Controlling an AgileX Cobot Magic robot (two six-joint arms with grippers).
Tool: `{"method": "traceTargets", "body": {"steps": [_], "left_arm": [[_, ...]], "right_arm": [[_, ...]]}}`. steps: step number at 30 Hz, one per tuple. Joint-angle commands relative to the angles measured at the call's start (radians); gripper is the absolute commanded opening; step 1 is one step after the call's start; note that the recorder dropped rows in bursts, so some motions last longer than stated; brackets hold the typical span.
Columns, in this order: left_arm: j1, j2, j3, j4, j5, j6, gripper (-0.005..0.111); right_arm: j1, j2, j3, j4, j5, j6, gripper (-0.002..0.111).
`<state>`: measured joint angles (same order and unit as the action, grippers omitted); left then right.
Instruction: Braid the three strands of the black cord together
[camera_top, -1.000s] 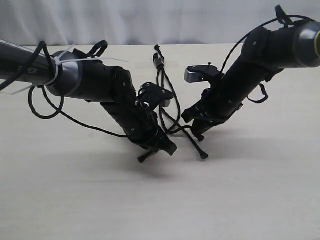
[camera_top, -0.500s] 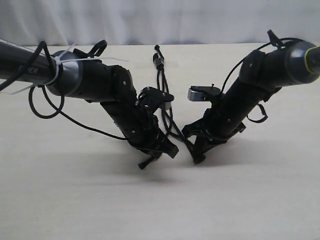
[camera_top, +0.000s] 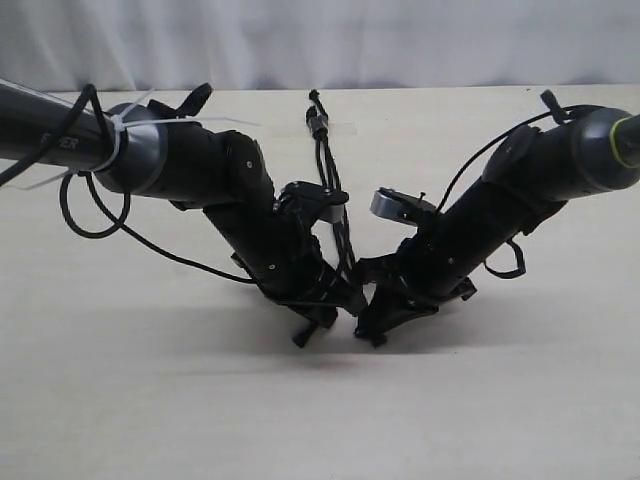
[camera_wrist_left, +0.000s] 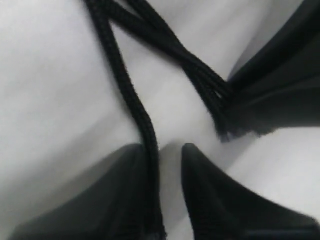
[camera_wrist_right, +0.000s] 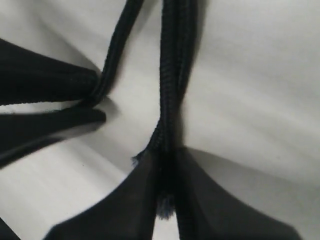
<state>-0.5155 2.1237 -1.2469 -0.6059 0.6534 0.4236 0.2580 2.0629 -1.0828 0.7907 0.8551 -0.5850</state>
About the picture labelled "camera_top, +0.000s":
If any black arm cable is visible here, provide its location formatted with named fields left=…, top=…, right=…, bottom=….
left=434, top=88, right=581, bottom=279
left=0, top=83, right=261, bottom=286

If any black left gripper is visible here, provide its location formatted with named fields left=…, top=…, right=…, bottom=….
left=269, top=260, right=367, bottom=348

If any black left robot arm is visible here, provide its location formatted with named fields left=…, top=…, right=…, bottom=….
left=1, top=81, right=366, bottom=346

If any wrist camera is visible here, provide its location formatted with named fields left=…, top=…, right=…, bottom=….
left=276, top=180, right=349, bottom=224
left=370, top=187, right=436, bottom=226

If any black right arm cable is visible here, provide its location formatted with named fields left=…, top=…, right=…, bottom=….
left=434, top=88, right=581, bottom=279

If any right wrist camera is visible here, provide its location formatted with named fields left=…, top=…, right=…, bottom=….
left=370, top=187, right=436, bottom=226

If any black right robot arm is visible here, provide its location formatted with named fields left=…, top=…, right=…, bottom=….
left=355, top=107, right=639, bottom=346

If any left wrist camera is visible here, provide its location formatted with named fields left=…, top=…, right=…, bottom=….
left=276, top=180, right=349, bottom=224

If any white backdrop curtain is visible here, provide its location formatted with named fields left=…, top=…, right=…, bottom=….
left=1, top=1, right=639, bottom=91

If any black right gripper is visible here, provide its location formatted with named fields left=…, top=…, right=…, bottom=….
left=352, top=254, right=475, bottom=348

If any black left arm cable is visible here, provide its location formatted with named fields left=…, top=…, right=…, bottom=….
left=0, top=83, right=261, bottom=286

